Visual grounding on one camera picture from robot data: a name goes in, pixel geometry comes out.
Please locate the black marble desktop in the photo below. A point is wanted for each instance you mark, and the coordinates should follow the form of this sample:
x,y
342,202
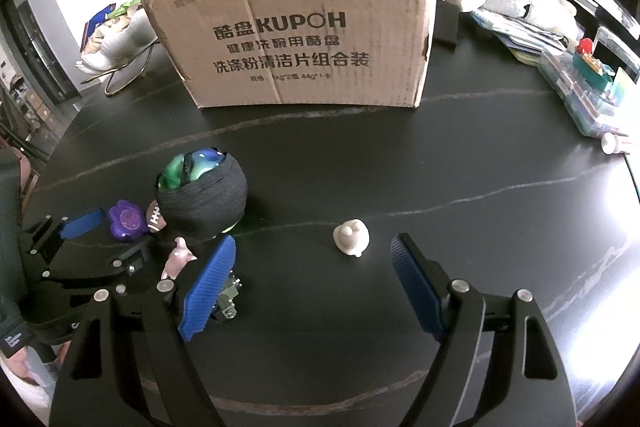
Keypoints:
x,y
400,167

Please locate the small brown toy football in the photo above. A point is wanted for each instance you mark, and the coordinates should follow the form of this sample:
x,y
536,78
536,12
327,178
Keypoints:
x,y
156,219

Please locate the stack of books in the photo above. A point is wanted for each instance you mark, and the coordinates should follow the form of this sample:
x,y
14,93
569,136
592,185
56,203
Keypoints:
x,y
520,39

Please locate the yellow green plastic cup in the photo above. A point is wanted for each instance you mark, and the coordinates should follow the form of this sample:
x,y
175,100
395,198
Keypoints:
x,y
622,87

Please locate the green toy boat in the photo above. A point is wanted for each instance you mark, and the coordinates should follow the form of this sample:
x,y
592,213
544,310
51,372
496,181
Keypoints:
x,y
590,67

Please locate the small dark toy vehicle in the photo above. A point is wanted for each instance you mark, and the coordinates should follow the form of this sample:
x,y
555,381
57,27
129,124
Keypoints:
x,y
231,294

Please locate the small black box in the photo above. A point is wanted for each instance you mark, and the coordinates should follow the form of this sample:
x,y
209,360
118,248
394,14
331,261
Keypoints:
x,y
446,24

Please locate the pink rabbit figure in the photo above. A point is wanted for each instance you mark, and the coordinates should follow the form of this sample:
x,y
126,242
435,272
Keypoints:
x,y
176,259

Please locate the pile of snack packets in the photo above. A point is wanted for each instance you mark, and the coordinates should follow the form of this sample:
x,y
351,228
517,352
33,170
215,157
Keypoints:
x,y
107,27

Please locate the white shell tiered tray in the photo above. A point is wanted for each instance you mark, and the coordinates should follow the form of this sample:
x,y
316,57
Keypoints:
x,y
135,32

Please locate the clear plastic storage box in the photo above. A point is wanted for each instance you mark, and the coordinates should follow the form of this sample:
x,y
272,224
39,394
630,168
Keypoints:
x,y
585,107

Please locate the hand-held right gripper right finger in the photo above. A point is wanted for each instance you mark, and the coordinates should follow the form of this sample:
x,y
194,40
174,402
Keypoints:
x,y
415,287

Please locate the black green ball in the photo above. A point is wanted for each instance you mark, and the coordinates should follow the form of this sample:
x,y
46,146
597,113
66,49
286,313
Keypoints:
x,y
200,207

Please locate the brown cardboard box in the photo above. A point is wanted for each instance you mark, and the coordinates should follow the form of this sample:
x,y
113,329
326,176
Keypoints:
x,y
300,57

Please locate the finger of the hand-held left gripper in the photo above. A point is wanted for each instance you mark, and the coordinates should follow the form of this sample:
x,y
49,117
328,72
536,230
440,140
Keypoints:
x,y
80,224
100,269

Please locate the white red tube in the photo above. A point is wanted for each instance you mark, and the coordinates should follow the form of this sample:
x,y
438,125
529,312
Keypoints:
x,y
612,143

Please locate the purple flower toy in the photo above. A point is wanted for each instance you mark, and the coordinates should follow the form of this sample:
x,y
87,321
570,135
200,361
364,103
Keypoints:
x,y
125,221

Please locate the white bear figure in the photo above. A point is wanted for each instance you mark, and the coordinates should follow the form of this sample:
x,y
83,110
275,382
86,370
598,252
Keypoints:
x,y
351,238

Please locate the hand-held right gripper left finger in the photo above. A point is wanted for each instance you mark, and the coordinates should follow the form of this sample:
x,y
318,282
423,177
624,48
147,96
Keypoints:
x,y
210,287

